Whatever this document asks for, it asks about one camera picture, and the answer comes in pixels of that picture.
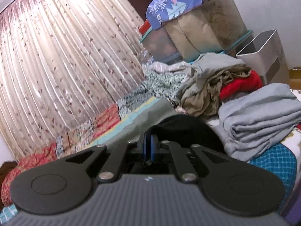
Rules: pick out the white trash bin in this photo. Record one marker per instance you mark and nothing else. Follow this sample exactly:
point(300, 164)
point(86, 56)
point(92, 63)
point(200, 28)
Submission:
point(263, 58)

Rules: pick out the blue printed cloth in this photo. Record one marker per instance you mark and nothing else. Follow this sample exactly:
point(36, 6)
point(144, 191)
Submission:
point(169, 2)

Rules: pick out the black white patterned cloth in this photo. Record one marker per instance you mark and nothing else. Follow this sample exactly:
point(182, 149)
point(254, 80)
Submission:
point(162, 82)

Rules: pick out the beige floral curtain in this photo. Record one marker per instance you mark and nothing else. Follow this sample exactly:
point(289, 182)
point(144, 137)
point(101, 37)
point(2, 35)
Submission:
point(58, 63)

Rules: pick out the red bin lid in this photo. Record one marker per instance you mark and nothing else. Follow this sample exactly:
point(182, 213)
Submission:
point(144, 28)

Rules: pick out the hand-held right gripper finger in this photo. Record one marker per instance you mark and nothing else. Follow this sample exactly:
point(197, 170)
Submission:
point(147, 148)
point(152, 148)

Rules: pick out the red garment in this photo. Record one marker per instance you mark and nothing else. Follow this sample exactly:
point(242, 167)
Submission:
point(239, 84)

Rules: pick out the crumpled olive garment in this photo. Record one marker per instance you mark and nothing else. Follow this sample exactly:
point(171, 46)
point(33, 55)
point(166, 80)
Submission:
point(202, 98)

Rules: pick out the patchwork patterned bedspread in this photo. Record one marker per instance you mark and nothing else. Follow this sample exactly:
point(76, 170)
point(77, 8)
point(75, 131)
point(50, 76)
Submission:
point(131, 124)

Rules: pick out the folded light grey garment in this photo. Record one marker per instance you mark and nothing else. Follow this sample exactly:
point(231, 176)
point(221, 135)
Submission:
point(256, 113)

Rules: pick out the clear storage bin teal lid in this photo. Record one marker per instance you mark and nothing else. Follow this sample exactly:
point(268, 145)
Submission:
point(157, 44)

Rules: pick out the brown cardboard box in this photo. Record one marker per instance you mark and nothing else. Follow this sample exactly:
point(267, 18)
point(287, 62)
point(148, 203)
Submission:
point(188, 35)

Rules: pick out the brown speckled storage bag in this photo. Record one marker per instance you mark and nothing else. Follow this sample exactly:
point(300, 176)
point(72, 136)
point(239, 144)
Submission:
point(221, 16)

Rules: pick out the white grey striped cloth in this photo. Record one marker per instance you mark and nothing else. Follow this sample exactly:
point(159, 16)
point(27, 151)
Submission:
point(164, 67)

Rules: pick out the black pants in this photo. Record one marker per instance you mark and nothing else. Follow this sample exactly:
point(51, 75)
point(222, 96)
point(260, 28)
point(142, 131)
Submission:
point(183, 129)

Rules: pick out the crumpled grey shirt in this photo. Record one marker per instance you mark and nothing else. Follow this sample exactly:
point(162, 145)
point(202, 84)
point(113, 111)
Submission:
point(207, 68)

